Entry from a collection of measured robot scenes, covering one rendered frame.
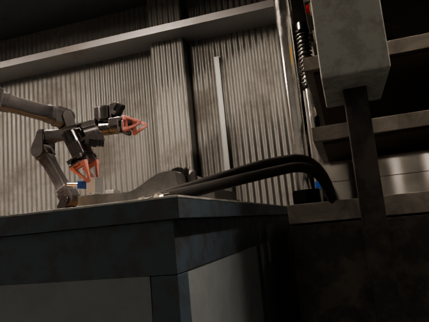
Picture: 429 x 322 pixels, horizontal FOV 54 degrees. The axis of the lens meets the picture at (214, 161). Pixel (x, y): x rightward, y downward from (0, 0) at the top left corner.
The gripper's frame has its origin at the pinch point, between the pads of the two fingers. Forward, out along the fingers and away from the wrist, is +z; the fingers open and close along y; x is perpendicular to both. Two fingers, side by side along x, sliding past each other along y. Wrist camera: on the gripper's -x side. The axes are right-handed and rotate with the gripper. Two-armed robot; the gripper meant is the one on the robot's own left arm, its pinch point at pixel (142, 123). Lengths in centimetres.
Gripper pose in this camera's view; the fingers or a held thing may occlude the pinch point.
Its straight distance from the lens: 179.9
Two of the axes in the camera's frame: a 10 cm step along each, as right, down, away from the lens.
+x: 0.7, 9.9, -1.5
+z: 9.6, -1.1, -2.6
